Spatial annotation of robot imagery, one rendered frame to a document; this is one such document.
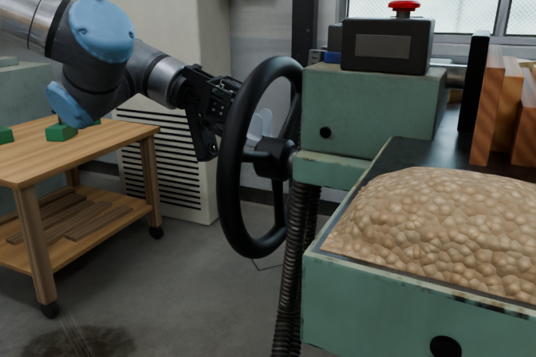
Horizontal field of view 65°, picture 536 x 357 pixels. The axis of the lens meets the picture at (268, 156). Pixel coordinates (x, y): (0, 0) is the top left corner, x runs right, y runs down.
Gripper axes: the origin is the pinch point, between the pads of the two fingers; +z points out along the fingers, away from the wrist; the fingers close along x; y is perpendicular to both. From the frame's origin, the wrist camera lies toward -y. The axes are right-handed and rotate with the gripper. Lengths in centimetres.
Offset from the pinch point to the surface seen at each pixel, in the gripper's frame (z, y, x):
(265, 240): 9.0, -5.4, -15.7
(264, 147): 3.4, 6.5, -13.3
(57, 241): -74, -90, 25
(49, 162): -77, -54, 21
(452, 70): 20.6, 26.0, -16.1
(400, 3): 13.7, 30.3, -20.1
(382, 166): 19.4, 19.5, -30.9
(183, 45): -80, -22, 85
